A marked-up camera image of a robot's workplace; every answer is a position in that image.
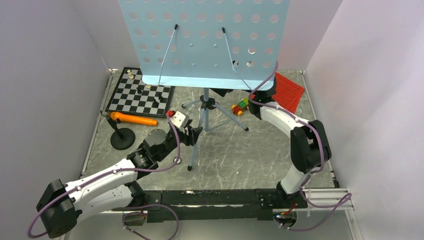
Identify black microphone stand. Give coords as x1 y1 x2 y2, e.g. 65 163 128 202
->
106 116 136 150

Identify light blue music stand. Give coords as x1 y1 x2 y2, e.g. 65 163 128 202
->
117 0 291 172

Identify orange toy microphone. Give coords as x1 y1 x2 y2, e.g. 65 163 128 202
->
109 111 158 126

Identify red sheet music paper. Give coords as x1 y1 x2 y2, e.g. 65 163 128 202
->
272 73 305 110

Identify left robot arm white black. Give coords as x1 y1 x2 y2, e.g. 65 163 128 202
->
35 116 203 239

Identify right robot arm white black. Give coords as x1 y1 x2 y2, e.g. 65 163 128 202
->
240 91 332 208

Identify colourful toy brick car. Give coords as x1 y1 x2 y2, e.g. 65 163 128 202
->
231 97 249 116

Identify poker chip near front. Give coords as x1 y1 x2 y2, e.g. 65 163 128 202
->
173 158 182 165

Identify black white chessboard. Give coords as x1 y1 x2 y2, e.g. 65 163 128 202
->
106 67 175 118

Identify white chess pawn far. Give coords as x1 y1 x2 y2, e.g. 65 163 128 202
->
127 69 135 79

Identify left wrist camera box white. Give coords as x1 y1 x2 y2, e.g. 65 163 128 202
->
166 110 189 129

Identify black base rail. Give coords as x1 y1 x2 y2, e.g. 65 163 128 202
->
122 188 307 223

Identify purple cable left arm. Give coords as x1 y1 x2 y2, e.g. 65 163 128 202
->
27 115 182 239

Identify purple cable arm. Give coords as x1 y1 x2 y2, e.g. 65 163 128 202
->
248 61 353 232
27 115 182 239

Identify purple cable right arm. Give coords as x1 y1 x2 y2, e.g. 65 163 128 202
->
248 61 353 232

